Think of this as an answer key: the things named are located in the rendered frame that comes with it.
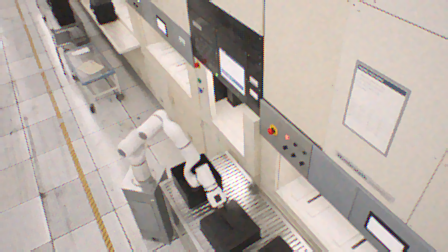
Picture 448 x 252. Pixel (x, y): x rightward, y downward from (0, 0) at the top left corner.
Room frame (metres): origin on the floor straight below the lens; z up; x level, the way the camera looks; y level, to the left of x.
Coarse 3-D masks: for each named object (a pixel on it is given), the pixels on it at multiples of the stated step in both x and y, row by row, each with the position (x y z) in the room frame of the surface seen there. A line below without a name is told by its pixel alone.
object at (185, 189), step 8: (200, 160) 1.73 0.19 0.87; (208, 160) 1.68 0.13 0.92; (176, 168) 1.64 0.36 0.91; (192, 168) 1.70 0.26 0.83; (176, 176) 1.64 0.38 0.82; (184, 176) 1.67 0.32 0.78; (216, 176) 1.58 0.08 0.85; (176, 184) 1.55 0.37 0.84; (184, 184) 1.60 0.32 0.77; (184, 192) 1.41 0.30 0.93; (192, 192) 1.40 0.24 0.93; (200, 192) 1.43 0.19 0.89; (184, 200) 1.44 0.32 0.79; (192, 200) 1.40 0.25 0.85; (200, 200) 1.42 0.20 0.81; (208, 200) 1.45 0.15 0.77; (192, 208) 1.39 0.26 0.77
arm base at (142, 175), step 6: (144, 162) 1.69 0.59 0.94; (132, 168) 1.67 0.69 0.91; (138, 168) 1.66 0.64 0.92; (144, 168) 1.68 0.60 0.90; (150, 168) 1.78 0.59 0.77; (132, 174) 1.73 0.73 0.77; (138, 174) 1.66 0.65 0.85; (144, 174) 1.67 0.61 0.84; (150, 174) 1.71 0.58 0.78; (132, 180) 1.67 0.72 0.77; (138, 180) 1.66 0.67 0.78; (144, 180) 1.66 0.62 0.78; (150, 180) 1.66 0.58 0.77
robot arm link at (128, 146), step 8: (152, 120) 1.56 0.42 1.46; (160, 120) 1.57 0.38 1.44; (144, 128) 1.50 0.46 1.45; (152, 128) 1.51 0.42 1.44; (160, 128) 1.55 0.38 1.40; (128, 136) 1.67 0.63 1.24; (136, 136) 1.60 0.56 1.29; (144, 136) 1.47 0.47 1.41; (152, 136) 1.49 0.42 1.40; (120, 144) 1.65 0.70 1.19; (128, 144) 1.63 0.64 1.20; (136, 144) 1.61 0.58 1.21; (120, 152) 1.63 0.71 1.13; (128, 152) 1.61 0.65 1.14
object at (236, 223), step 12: (228, 204) 1.33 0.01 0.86; (216, 216) 1.25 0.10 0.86; (228, 216) 1.24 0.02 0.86; (240, 216) 1.24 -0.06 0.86; (204, 228) 1.17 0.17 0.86; (216, 228) 1.16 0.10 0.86; (228, 228) 1.16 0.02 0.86; (240, 228) 1.15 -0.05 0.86; (252, 228) 1.14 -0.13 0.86; (216, 240) 1.08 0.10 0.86; (228, 240) 1.07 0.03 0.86; (240, 240) 1.07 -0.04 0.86; (252, 240) 1.09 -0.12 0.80
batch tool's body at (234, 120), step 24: (192, 0) 2.24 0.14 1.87; (192, 24) 2.28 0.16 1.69; (216, 24) 1.97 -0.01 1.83; (240, 24) 1.73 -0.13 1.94; (216, 48) 1.99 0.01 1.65; (240, 48) 1.73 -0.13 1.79; (216, 72) 2.01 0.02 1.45; (216, 96) 2.40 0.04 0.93; (240, 96) 1.75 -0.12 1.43; (216, 120) 2.16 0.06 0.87; (240, 120) 2.14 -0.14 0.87; (216, 144) 2.12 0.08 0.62; (240, 144) 1.86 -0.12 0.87
